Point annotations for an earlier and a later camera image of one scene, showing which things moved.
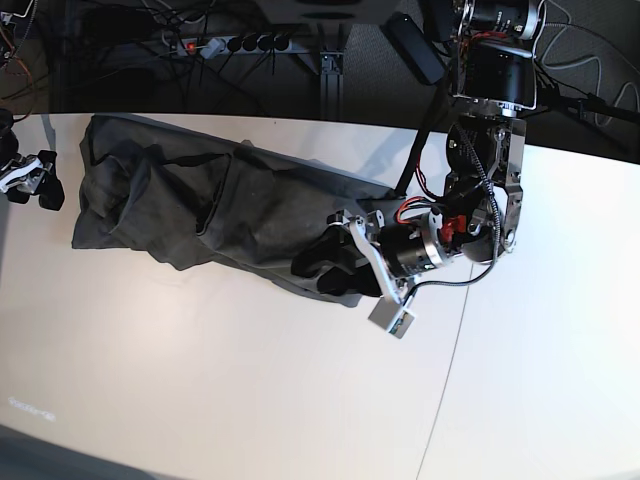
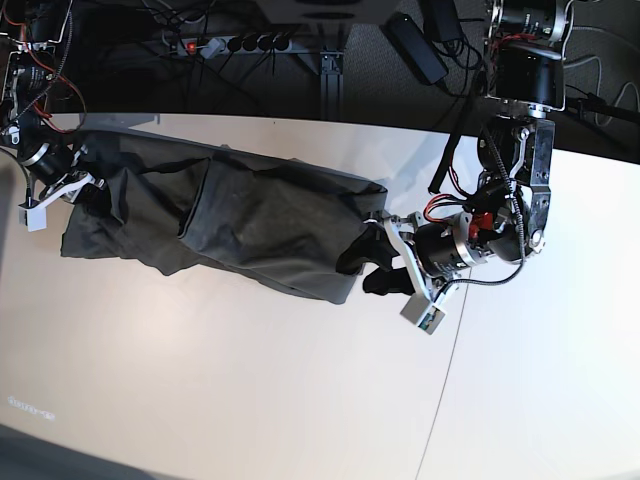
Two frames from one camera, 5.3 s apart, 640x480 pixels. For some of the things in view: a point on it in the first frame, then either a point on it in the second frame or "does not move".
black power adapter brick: (414, 48) does not move
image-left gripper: (26, 172) to (93, 198)
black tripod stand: (548, 97) does not move
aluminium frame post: (331, 85) does not move
